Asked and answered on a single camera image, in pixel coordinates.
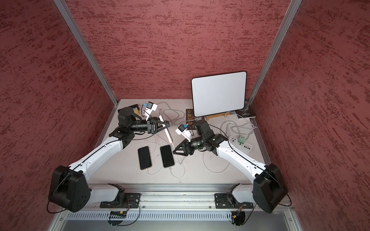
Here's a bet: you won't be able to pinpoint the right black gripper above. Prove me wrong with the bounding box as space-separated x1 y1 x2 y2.
173 135 206 156

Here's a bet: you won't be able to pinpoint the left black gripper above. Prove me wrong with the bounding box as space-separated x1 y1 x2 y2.
129 115 169 134

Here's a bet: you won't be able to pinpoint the phone green case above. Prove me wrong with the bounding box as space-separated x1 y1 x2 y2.
160 145 175 168

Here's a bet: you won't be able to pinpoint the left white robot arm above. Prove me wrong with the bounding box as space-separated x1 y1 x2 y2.
48 106 170 212

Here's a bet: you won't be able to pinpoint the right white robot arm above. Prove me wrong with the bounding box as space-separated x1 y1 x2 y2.
172 119 288 213

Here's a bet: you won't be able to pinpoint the black power strip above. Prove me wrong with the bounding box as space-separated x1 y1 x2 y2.
129 104 140 111

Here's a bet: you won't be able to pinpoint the dark book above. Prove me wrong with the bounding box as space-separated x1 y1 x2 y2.
186 109 196 130

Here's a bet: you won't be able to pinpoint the wooden panel stand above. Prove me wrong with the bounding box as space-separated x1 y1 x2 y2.
205 112 228 121

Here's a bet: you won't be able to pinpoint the green charger plug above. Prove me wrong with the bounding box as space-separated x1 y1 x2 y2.
238 136 246 144

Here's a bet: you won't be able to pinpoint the white light panel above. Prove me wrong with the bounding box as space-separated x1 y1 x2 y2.
191 71 247 117

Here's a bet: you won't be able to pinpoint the white power strip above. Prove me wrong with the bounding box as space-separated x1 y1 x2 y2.
228 136 253 154

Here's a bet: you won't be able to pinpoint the small black booklet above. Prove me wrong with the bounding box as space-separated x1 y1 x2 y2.
235 108 256 118

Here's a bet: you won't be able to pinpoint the thick grey cable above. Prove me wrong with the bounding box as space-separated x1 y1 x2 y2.
158 108 187 127

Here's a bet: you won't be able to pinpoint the aluminium frame rail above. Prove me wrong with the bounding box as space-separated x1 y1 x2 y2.
49 184 302 231

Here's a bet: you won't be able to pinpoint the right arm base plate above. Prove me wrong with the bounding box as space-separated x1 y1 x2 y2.
214 193 254 209

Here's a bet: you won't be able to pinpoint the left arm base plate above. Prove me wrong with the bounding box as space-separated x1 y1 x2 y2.
100 193 141 210

